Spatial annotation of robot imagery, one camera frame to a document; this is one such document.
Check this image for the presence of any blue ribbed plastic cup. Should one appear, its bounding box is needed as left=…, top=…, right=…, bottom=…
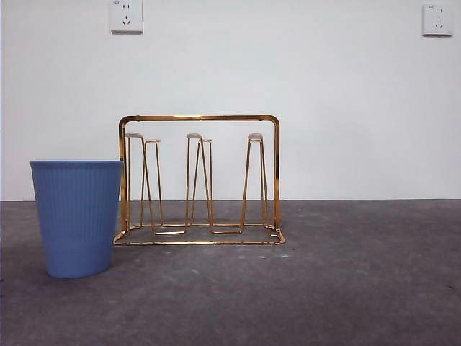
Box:
left=29, top=160, right=125, bottom=279

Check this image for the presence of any gold wire cup rack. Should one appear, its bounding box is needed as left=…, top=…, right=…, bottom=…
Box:
left=112, top=115, right=287, bottom=247

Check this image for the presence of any white wall socket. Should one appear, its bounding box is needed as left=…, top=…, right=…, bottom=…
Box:
left=110, top=0, right=144, bottom=35
left=422, top=4, right=454, bottom=37

